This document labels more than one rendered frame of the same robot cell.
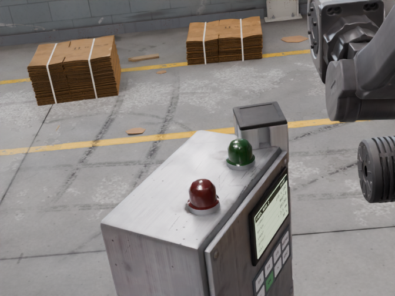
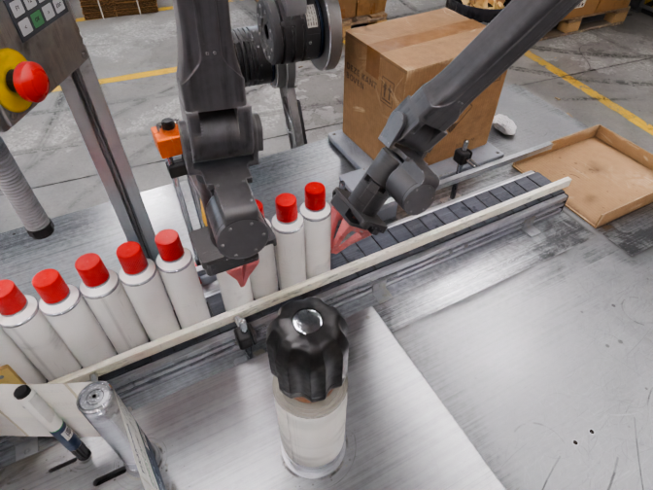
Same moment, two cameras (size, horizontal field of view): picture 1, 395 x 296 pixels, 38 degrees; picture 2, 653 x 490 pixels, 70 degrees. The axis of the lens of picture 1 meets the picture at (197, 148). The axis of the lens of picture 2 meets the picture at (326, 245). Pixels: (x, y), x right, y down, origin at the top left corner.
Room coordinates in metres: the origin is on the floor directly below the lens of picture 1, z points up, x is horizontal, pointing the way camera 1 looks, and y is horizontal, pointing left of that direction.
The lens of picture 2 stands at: (-0.17, -0.11, 1.54)
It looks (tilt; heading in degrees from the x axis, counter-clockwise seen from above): 46 degrees down; 335
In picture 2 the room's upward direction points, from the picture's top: straight up
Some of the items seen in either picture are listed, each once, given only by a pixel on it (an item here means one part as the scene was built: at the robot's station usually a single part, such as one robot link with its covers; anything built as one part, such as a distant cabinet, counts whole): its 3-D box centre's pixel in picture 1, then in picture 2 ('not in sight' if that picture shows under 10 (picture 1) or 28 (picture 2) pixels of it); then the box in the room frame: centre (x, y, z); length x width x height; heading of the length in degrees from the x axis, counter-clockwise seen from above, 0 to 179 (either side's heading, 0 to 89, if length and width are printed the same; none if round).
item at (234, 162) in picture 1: (240, 152); not in sight; (0.44, -0.04, 1.49); 0.03 x 0.03 x 0.02
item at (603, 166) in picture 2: not in sight; (598, 170); (0.39, -1.11, 0.85); 0.30 x 0.26 x 0.04; 92
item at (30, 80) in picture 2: not in sight; (27, 82); (0.35, -0.03, 1.33); 0.04 x 0.03 x 0.04; 147
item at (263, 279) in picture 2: not in sight; (258, 252); (0.36, -0.23, 0.98); 0.05 x 0.05 x 0.20
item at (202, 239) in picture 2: not in sight; (230, 225); (0.28, -0.18, 1.13); 0.10 x 0.07 x 0.07; 92
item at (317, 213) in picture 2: not in sight; (316, 234); (0.35, -0.33, 0.98); 0.05 x 0.05 x 0.20
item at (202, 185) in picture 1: (202, 194); not in sight; (0.38, 0.00, 1.49); 0.03 x 0.03 x 0.02
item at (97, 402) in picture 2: not in sight; (121, 432); (0.15, 0.02, 0.97); 0.05 x 0.05 x 0.19
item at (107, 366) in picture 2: not in sight; (358, 265); (0.32, -0.40, 0.91); 1.07 x 0.01 x 0.02; 92
